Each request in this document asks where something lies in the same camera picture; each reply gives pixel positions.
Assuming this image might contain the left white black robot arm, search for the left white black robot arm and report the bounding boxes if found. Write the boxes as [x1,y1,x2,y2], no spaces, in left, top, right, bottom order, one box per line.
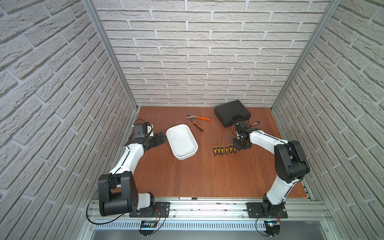
[98,122,167,217]

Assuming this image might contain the right small circuit board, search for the right small circuit board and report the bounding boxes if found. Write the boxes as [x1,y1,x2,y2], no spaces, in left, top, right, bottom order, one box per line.
[264,221,281,237]

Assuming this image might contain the black plastic tool case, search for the black plastic tool case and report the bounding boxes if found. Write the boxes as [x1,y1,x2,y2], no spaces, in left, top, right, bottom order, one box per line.
[214,100,251,128]

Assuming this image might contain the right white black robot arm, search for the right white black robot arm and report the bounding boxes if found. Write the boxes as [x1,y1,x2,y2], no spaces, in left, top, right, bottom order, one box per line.
[233,121,310,217]

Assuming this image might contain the left small circuit board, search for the left small circuit board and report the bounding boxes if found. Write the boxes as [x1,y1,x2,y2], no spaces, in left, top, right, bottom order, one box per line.
[139,220,160,237]

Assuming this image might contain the small circuit board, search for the small circuit board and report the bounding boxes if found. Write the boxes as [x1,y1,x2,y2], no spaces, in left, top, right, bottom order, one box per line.
[264,221,281,237]
[139,220,160,237]

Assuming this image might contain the white plastic storage box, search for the white plastic storage box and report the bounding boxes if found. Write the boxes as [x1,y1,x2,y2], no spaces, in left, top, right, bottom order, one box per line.
[166,124,199,161]

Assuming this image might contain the red handled ratchet wrench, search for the red handled ratchet wrench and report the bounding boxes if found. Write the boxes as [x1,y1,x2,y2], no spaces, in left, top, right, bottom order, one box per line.
[247,120,261,128]

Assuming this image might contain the orange handled pliers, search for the orange handled pliers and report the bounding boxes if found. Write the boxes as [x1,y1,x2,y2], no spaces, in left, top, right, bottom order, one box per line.
[186,114,211,132]

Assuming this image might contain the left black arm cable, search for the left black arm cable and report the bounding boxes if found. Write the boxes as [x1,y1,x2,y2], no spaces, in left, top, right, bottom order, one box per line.
[86,176,127,226]

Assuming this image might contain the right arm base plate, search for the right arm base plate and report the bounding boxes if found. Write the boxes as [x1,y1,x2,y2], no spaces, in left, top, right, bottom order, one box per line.
[246,203,288,219]

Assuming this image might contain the aluminium front rail frame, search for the aluminium front rail frame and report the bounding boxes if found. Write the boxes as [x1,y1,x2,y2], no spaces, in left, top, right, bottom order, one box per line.
[75,198,341,240]

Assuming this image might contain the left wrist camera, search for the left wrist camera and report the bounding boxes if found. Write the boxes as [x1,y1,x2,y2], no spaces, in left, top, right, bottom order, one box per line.
[145,122,153,137]

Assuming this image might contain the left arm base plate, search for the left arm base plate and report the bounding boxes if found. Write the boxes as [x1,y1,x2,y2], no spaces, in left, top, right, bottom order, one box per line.
[129,202,171,218]

